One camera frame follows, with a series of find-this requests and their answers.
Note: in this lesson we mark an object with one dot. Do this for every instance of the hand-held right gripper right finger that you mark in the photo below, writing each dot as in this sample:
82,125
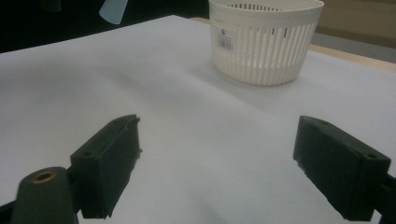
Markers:
339,168

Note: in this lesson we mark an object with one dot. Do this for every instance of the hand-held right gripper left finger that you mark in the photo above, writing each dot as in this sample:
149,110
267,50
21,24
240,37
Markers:
109,161

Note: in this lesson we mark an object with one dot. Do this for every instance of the white slotted plastic basket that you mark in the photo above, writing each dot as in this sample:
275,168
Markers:
264,46

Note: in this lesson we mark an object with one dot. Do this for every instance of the white table cover sheet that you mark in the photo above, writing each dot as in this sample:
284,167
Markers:
199,118

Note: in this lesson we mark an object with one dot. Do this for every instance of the black curtain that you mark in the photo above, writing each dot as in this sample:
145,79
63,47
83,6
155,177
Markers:
62,21

